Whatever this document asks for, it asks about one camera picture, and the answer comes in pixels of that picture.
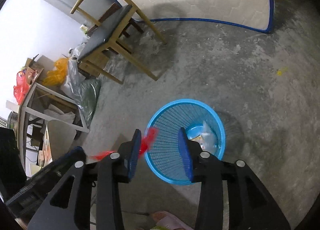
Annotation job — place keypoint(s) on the white metal frame desk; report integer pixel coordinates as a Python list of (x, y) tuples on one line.
[(35, 107)]

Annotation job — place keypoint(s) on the red plastic wrapper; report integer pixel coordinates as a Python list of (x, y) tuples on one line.
[(145, 145)]

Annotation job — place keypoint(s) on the orange plastic bag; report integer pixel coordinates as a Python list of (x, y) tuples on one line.
[(57, 76)]

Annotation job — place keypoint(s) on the red plastic bag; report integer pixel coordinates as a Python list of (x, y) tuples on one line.
[(22, 87)]

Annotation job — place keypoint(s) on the clear plastic snack packet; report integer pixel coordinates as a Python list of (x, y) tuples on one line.
[(207, 139)]

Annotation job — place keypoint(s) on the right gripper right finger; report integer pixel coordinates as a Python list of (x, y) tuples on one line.
[(251, 206)]

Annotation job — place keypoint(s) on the pink slipper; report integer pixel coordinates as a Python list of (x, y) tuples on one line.
[(167, 221)]

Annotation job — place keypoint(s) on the cardboard box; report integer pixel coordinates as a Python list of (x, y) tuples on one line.
[(42, 64)]

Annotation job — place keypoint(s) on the blue mesh trash basket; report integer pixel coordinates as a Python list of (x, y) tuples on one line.
[(163, 158)]

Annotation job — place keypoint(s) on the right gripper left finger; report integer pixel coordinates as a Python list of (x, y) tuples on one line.
[(68, 204)]

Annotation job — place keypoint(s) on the wooden chair dark seat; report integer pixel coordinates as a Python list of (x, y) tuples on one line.
[(107, 36)]

